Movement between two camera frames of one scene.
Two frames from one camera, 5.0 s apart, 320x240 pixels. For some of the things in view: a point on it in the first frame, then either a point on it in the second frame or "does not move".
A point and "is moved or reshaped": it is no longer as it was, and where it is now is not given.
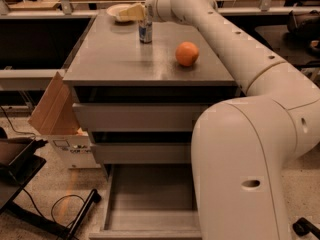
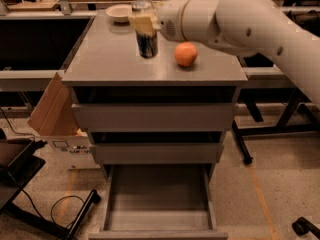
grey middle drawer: [142, 152] does not move
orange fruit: [187, 53] does not move
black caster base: [302, 227] does not move
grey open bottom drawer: [149, 202] does not move
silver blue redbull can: [145, 28] is moved or reshaped
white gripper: [149, 10] to [169, 19]
